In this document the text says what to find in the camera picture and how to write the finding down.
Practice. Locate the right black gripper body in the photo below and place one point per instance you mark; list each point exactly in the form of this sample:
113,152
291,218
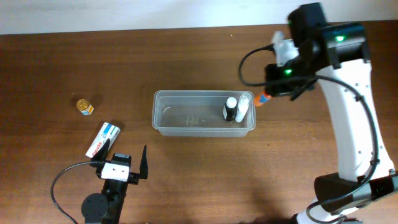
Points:
295,66

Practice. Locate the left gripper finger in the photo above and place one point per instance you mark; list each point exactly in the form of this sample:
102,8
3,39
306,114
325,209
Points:
100,156
143,168

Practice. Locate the orange tube white cap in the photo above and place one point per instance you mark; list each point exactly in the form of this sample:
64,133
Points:
261,98

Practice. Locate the clear white dropper bottle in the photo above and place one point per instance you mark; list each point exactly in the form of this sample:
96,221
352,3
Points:
243,105

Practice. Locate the dark bottle white cap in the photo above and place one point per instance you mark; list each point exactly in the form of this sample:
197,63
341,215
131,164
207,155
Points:
230,109

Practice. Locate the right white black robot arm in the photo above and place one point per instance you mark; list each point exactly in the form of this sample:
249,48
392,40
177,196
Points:
338,59

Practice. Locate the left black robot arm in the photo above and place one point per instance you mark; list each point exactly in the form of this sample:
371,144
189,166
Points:
106,206

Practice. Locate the clear plastic container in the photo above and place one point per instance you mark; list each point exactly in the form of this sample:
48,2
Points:
199,113

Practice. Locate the white medicine box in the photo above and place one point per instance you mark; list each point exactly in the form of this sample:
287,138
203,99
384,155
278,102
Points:
109,132

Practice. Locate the small gold lid jar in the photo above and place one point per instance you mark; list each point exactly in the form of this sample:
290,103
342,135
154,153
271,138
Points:
84,106

